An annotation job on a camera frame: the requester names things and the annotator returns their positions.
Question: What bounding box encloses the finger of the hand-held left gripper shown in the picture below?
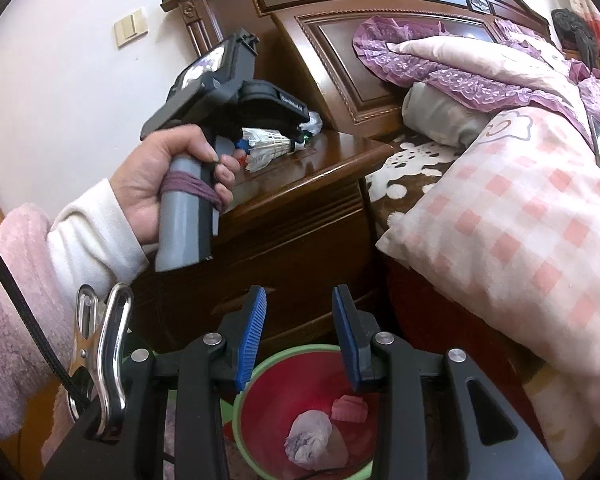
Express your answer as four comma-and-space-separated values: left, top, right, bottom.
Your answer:
280, 119, 307, 151

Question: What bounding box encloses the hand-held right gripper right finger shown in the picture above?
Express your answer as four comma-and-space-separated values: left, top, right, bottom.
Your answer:
331, 285, 566, 480

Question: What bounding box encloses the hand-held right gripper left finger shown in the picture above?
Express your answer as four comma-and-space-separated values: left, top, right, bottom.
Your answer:
40, 286, 268, 480

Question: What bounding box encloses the clear plastic bag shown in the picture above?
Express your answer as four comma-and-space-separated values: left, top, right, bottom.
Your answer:
300, 111, 324, 136

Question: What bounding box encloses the white shuttlecock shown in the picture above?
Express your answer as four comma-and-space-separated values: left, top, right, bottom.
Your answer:
242, 127, 288, 147
244, 144, 297, 173

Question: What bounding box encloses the green rimmed red trash bin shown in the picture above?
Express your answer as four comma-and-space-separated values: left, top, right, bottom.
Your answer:
232, 345, 381, 480

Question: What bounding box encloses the person's left forearm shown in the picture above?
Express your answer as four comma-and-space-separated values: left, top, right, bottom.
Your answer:
0, 177, 151, 456

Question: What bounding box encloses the person's left hand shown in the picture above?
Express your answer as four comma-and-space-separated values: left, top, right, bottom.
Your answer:
111, 127, 242, 248

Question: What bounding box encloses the pink scalloped wrapper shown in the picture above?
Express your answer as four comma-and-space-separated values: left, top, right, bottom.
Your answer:
331, 396, 368, 426

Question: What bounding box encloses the brown wooden bed headboard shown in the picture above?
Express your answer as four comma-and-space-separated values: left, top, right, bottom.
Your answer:
161, 0, 553, 141

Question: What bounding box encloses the purple elastic band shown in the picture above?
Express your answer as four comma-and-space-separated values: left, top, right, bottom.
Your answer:
161, 171, 226, 213

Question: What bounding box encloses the brown wooden nightstand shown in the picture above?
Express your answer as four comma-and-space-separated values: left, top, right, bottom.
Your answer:
130, 127, 396, 361

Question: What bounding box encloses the crumpled white tissue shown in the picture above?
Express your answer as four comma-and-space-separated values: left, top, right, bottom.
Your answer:
285, 410, 333, 468

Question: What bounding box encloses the brown spotted bed sheet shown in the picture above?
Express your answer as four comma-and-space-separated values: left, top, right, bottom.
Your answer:
365, 135, 461, 241

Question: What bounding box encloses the silver metal clip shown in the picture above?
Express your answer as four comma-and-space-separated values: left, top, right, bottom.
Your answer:
67, 282, 133, 441

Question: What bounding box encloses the grey pillow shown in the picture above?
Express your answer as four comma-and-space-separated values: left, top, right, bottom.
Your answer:
401, 82, 493, 148

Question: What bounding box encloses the pink quilt with purple lace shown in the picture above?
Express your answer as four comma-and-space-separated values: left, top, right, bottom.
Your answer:
352, 15, 600, 151

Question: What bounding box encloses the dark clothing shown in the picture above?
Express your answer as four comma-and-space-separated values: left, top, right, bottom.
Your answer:
551, 8, 600, 68

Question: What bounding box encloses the beige wall light switch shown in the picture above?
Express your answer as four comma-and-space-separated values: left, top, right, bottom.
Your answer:
114, 7, 149, 49

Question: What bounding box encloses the black cable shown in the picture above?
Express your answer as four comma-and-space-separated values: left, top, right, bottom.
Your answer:
0, 232, 88, 411

